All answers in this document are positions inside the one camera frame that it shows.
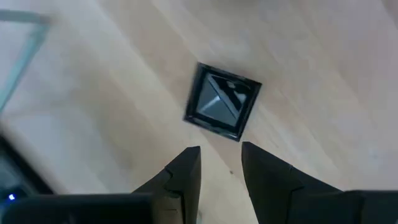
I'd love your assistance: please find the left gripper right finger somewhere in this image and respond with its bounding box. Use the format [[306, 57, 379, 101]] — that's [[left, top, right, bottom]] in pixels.
[[241, 141, 343, 224]]

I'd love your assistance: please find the green perforated metal shelf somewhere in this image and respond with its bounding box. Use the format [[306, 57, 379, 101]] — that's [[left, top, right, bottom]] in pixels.
[[0, 9, 52, 113]]

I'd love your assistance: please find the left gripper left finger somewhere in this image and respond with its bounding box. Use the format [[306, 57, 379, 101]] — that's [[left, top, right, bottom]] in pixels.
[[132, 146, 202, 224]]

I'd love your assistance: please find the black square mini plate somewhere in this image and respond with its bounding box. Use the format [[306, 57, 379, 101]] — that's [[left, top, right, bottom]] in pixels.
[[182, 62, 262, 142]]

